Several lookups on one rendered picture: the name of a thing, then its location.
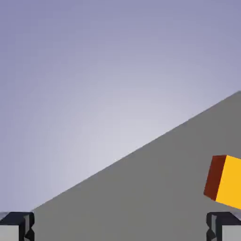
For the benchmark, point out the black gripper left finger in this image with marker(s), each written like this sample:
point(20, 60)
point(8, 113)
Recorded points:
point(15, 224)

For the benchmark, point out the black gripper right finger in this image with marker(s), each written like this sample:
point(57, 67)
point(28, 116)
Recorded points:
point(224, 224)

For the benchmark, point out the large orange box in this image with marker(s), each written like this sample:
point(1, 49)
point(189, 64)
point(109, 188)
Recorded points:
point(228, 181)

